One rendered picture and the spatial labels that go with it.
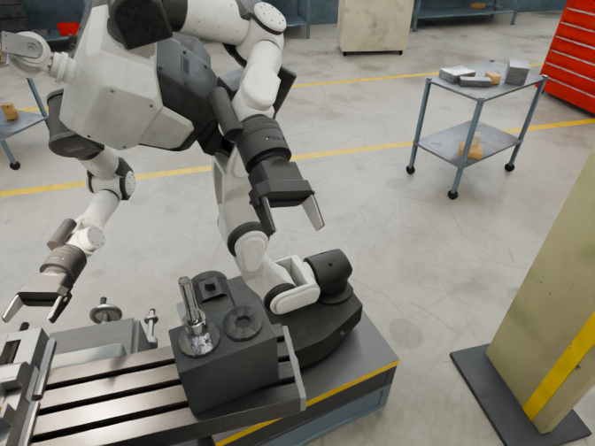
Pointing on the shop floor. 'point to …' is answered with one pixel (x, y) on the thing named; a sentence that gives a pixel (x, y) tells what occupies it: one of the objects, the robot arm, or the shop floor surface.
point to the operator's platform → (328, 391)
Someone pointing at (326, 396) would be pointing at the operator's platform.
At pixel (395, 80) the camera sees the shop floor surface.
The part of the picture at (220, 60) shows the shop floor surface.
